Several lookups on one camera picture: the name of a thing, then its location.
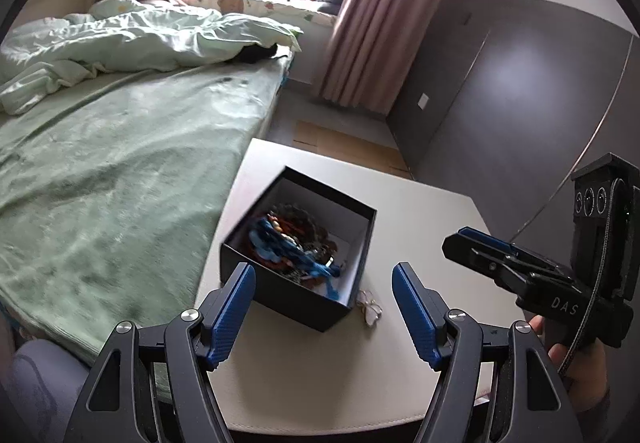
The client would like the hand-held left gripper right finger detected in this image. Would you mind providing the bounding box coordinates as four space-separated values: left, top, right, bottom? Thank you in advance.
392 263 583 443

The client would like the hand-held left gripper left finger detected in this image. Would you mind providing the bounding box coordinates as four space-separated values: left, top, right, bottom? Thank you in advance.
62 262 257 443

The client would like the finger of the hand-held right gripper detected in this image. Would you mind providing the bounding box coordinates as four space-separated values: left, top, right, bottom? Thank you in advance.
442 234 576 305
457 226 566 274

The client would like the black jewelry box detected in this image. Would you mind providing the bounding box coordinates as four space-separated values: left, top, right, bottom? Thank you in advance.
220 166 378 333

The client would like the bead bracelets and jewelry pile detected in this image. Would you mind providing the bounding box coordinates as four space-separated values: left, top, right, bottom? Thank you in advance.
248 214 347 300

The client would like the person's right hand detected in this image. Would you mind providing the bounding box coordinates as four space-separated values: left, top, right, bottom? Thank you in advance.
529 314 612 415

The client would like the white bedside table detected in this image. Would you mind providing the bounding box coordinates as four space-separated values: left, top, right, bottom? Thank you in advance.
192 138 521 435

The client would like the grey wardrobe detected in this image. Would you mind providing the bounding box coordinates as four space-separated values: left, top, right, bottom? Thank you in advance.
385 0 640 244

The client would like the brown floor mat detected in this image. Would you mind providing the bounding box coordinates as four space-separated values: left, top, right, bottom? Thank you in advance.
291 119 412 180

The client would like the bed with green sheet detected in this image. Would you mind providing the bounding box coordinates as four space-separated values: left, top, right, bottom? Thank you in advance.
0 50 293 391

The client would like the person's left leg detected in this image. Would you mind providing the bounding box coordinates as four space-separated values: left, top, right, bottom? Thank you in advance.
9 339 93 443

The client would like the black item on bed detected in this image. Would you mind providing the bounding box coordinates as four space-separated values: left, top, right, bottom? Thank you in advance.
234 44 279 64

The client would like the light green quilt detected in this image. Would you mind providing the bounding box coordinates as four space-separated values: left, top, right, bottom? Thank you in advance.
0 0 304 116

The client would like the printed window seat cushion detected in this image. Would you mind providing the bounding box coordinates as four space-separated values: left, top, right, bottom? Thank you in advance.
175 0 341 27

